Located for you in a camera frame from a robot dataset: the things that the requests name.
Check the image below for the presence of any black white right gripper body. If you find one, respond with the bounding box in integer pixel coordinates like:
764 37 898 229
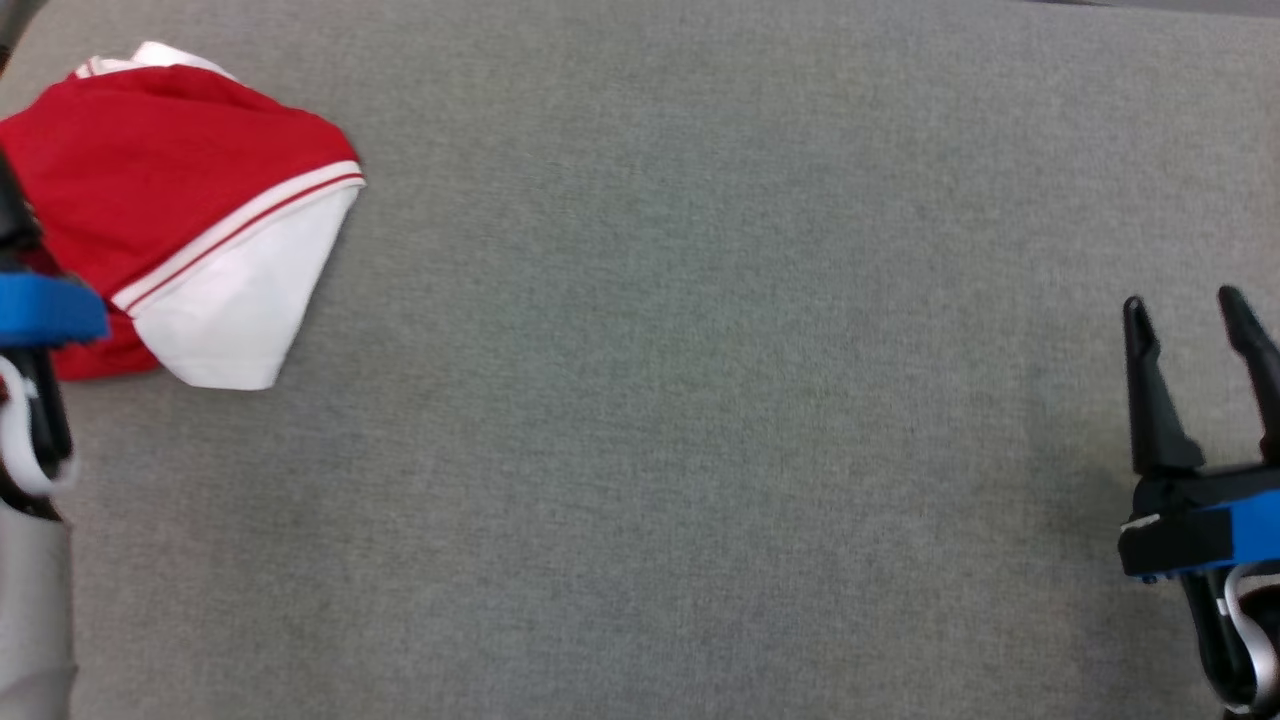
1133 458 1280 716

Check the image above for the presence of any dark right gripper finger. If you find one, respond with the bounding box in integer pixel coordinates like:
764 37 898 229
1122 296 1206 477
1217 285 1280 464

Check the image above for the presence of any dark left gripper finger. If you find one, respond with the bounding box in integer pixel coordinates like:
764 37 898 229
0 148 43 253

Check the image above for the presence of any red jersey with white sleeves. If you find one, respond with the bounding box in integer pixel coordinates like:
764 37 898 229
0 42 366 391

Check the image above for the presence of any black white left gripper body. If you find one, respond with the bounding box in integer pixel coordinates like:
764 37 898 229
0 250 79 523

